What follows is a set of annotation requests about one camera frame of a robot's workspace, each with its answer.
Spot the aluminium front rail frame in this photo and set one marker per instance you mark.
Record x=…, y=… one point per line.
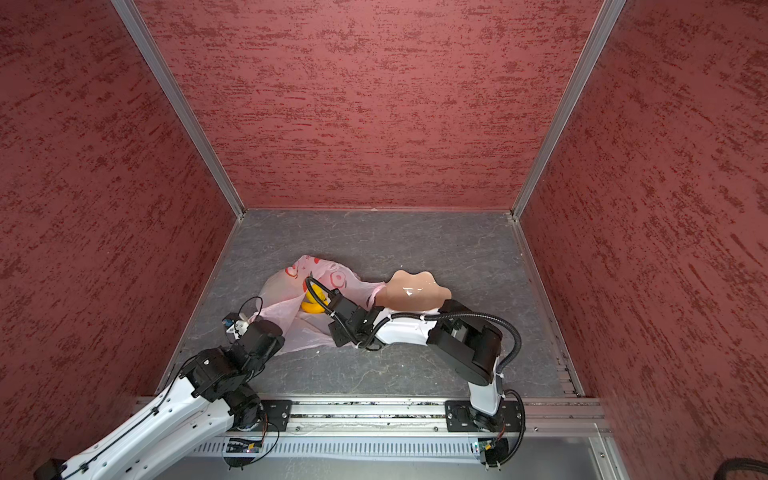
x=425, y=417

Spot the right small circuit board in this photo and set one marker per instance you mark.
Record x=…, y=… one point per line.
x=489, y=447

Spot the pink plastic shopping bag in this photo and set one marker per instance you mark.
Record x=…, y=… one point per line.
x=284, y=293

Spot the aluminium corner post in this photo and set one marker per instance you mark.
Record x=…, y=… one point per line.
x=599, y=34
x=136, y=27

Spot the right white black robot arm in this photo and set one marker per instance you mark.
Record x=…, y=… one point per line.
x=476, y=346

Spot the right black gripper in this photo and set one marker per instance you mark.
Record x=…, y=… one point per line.
x=337, y=334

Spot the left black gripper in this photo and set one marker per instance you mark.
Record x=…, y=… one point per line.
x=276, y=349

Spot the left small circuit board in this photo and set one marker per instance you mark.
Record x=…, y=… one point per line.
x=243, y=446

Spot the right aluminium corner post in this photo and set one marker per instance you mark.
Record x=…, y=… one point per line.
x=599, y=34

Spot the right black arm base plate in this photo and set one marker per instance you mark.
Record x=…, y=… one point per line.
x=462, y=417

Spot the left aluminium corner post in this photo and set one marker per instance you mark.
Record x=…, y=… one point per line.
x=136, y=27

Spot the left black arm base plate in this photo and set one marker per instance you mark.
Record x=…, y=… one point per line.
x=267, y=413

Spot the peach scalloped plate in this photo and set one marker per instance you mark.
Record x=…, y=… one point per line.
x=412, y=292

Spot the yellow fake lemon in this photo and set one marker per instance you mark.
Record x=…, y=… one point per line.
x=315, y=300

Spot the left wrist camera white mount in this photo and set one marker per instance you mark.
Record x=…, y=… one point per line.
x=235, y=324

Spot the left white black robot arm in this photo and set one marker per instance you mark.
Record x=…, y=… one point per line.
x=208, y=396

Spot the small circuit board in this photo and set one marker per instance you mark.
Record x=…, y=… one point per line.
x=489, y=447
x=243, y=446

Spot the black corrugated hose corner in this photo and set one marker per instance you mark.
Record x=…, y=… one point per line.
x=740, y=465

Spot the white slotted cable duct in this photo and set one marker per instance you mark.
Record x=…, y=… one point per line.
x=448, y=449

